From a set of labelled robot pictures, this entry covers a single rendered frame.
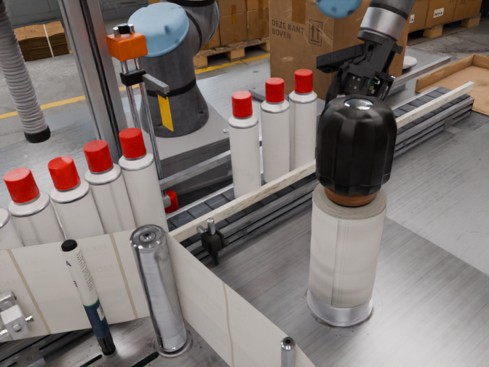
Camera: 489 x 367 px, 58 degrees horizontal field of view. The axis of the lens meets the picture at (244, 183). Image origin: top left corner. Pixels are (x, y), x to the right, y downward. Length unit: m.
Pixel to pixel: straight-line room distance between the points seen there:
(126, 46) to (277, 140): 0.30
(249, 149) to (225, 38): 3.39
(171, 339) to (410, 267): 0.36
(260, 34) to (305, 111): 3.48
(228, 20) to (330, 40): 3.00
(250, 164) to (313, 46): 0.50
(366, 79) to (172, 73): 0.37
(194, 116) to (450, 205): 0.54
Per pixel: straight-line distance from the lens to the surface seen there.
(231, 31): 4.11
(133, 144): 0.64
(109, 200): 0.65
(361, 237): 0.51
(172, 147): 0.91
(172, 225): 0.78
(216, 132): 0.93
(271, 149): 0.80
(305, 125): 0.82
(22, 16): 5.99
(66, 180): 0.61
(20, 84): 0.67
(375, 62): 0.88
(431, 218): 0.90
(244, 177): 0.77
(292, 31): 1.22
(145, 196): 0.68
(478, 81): 1.52
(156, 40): 0.86
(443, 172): 1.03
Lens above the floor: 1.37
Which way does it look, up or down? 35 degrees down
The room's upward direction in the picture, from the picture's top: 4 degrees counter-clockwise
